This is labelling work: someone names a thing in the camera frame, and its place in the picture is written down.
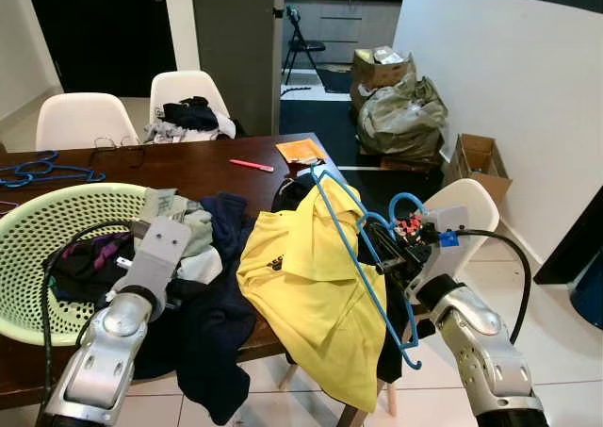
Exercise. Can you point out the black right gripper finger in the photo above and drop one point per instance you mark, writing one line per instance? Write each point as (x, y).
(384, 238)
(390, 260)

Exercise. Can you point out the blue plastic hanger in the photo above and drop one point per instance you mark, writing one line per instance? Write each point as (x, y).
(28, 172)
(407, 197)

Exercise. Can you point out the yellow polo shirt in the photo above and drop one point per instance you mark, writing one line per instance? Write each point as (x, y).
(311, 295)

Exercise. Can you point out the white shell chair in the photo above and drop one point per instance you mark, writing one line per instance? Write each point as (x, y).
(476, 210)
(85, 121)
(188, 83)

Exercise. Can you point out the black crumpled garment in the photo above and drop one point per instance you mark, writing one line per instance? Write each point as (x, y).
(290, 193)

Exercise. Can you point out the small open cardboard box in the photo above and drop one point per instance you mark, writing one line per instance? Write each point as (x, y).
(480, 154)

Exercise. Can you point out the olive plastic bag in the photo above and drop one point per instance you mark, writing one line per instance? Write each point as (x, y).
(400, 121)

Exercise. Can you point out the orange envelope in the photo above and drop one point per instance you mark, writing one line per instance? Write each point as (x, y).
(301, 151)

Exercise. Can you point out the dark blue rug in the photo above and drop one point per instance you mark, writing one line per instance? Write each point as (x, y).
(330, 116)

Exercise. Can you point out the pink pen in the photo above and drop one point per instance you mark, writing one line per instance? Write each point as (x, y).
(252, 165)

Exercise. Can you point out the black furniture panel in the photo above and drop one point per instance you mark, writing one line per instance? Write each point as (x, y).
(579, 248)

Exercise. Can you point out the filled cardboard box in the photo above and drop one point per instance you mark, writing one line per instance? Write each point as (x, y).
(366, 73)

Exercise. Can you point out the blue container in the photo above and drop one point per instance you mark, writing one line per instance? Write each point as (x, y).
(592, 295)

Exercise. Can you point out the navy garment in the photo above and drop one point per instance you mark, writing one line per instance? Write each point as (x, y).
(217, 333)

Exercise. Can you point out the dark wooden dining table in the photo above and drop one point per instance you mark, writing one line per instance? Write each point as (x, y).
(188, 168)

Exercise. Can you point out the black folding chair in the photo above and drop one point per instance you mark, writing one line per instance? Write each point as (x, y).
(303, 45)

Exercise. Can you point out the grey kitchen cabinet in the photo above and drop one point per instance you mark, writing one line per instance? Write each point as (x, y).
(353, 22)

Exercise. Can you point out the black white clothes pile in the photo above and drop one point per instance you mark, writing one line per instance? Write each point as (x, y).
(193, 116)

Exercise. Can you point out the thin framed glasses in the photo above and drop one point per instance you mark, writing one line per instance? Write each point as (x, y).
(105, 146)

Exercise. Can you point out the black purple garment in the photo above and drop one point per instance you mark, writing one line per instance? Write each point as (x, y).
(85, 267)

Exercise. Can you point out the green plastic laundry basket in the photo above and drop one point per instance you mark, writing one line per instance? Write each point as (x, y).
(38, 220)

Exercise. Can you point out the dark plain door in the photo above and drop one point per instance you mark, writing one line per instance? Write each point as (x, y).
(94, 31)

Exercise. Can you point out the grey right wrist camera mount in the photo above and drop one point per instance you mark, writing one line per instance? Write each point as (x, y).
(445, 218)

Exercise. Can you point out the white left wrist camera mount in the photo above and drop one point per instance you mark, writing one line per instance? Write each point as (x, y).
(160, 248)

